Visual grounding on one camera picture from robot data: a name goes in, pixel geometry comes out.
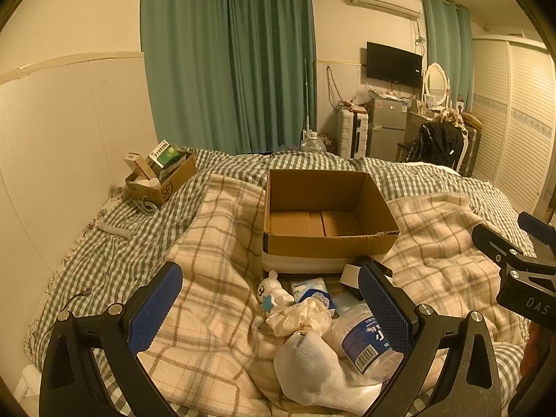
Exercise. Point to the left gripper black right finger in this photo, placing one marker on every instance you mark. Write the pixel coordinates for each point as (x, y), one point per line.
(468, 384)

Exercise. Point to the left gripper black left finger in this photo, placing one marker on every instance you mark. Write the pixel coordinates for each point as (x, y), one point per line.
(71, 381)

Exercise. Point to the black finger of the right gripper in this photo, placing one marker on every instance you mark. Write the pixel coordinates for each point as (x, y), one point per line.
(502, 252)
(539, 229)

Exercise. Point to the clear plastic water bottle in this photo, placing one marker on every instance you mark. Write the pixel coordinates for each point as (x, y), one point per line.
(358, 337)

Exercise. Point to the white cloth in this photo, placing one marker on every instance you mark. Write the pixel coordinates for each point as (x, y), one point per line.
(307, 316)

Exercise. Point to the white sock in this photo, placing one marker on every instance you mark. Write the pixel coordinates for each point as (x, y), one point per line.
(309, 373)

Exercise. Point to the blue tissue pack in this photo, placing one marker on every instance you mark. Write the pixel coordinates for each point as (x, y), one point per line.
(316, 288)

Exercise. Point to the white toy figure bottle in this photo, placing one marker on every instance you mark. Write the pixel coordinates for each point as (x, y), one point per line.
(271, 295)

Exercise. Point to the white round lid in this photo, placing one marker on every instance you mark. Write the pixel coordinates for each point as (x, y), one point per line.
(344, 302)

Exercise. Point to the white tape roll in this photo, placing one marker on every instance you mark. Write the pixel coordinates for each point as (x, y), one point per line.
(350, 275)

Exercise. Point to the person's hand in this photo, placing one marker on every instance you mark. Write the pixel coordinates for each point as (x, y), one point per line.
(532, 352)

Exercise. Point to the beige plaid blanket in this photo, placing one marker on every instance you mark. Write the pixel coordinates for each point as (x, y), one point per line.
(219, 353)

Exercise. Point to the green gingham bed cover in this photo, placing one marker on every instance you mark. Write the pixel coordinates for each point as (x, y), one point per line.
(103, 269)

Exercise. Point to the black jacket on chair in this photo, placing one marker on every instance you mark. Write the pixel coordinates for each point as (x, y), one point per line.
(437, 143)

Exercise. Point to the small cardboard box SF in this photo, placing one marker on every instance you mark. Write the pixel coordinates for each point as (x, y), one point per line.
(159, 190)

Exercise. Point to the large open cardboard box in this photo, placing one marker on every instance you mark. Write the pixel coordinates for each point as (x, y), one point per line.
(317, 221)

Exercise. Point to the white louvered wardrobe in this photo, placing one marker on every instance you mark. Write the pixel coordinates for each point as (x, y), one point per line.
(514, 99)

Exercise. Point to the silver mini fridge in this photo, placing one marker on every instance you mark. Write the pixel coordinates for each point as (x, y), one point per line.
(387, 122)

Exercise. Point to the white oval mirror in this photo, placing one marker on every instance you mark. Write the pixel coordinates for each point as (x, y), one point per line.
(436, 86)

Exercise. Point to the green white medicine box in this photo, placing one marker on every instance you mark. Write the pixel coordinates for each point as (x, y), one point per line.
(163, 154)

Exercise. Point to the white suitcase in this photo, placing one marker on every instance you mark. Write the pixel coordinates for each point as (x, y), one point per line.
(351, 131)

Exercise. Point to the large water jug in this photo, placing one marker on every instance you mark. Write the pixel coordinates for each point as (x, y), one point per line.
(312, 143)

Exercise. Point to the green curtain right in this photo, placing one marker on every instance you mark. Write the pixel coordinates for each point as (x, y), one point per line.
(450, 44)

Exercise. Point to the green curtain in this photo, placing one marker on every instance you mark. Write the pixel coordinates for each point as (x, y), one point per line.
(450, 44)
(237, 76)

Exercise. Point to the green curtain left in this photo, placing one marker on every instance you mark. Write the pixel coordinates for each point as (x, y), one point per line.
(237, 76)

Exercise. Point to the black wall television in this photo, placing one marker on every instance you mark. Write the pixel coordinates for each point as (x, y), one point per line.
(393, 65)

